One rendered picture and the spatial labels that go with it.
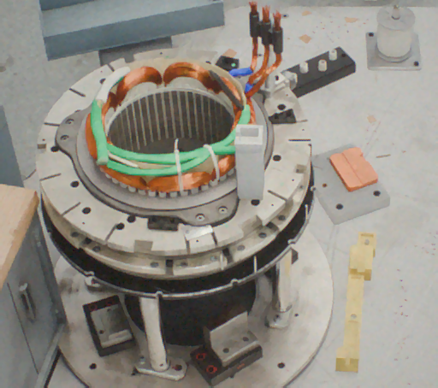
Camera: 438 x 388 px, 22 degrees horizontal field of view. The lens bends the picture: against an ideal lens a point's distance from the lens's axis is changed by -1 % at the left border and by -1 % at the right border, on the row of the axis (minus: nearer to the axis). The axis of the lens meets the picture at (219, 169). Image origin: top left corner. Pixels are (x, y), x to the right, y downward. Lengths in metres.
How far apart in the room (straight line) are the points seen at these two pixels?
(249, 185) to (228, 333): 0.27
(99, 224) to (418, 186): 0.60
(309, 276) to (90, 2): 0.49
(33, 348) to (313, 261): 0.40
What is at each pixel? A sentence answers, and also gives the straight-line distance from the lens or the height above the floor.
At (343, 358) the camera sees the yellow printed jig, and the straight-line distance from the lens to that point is 1.46.
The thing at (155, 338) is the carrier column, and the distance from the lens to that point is 1.40.
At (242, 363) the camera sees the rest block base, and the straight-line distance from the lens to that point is 1.46.
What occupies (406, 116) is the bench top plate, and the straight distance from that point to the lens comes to 1.78.
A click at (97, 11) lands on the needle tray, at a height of 1.02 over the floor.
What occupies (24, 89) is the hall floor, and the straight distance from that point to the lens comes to 3.03.
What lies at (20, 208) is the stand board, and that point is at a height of 1.06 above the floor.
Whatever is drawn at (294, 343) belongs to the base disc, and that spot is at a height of 0.80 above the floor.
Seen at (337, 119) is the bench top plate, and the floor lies 0.78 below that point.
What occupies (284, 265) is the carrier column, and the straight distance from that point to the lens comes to 1.42.
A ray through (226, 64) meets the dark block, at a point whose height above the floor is 1.09.
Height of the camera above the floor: 2.05
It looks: 48 degrees down
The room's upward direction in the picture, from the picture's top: 4 degrees counter-clockwise
